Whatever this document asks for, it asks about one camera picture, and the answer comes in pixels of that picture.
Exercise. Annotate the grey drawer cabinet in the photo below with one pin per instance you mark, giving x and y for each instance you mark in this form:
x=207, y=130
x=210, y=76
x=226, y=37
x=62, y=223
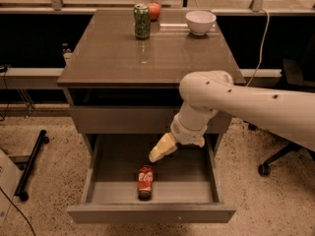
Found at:
x=111, y=67

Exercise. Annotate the red apple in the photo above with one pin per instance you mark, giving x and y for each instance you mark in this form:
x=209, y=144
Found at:
x=154, y=9

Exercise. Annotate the green soda can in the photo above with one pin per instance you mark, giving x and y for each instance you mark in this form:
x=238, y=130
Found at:
x=142, y=21

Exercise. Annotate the black office chair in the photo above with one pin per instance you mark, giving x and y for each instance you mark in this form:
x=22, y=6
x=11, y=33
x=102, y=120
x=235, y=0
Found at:
x=296, y=121

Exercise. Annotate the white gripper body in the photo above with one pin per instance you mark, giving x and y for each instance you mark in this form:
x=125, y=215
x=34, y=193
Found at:
x=187, y=134

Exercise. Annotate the white panel at left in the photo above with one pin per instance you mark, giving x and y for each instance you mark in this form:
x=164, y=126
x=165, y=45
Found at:
x=10, y=176

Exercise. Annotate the white bowl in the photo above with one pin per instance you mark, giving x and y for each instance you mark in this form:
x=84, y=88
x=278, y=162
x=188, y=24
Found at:
x=200, y=22

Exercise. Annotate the grey top drawer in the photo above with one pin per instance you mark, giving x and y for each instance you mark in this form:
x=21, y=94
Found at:
x=122, y=120

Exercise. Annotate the open middle drawer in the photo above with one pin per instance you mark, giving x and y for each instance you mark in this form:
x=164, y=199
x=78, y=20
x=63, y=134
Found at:
x=185, y=185

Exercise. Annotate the red coke can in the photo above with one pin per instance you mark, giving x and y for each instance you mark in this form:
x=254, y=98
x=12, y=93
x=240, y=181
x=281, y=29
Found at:
x=145, y=182

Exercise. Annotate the black wheeled stand leg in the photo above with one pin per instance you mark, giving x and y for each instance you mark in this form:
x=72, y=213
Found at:
x=20, y=190

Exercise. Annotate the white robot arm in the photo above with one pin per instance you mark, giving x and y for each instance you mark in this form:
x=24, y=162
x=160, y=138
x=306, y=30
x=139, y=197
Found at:
x=205, y=94

